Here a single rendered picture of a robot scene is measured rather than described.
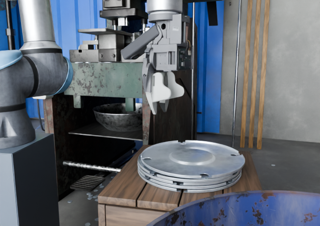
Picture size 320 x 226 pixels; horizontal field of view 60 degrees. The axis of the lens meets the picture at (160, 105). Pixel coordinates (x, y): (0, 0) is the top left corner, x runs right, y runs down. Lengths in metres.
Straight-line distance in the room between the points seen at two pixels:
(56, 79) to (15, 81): 0.12
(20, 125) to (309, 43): 2.15
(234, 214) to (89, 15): 2.62
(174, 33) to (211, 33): 1.87
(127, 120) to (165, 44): 0.76
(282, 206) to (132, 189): 0.38
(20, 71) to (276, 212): 0.64
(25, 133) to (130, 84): 0.53
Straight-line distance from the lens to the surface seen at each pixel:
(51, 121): 1.33
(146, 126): 1.10
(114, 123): 1.33
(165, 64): 0.59
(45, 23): 0.87
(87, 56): 1.36
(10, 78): 0.76
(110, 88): 1.21
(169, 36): 0.60
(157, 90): 0.60
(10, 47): 2.05
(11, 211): 0.78
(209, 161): 0.77
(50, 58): 0.84
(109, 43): 1.27
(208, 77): 2.45
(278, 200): 0.44
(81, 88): 1.29
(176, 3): 0.60
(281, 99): 2.47
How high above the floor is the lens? 0.66
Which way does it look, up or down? 10 degrees down
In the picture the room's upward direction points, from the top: straight up
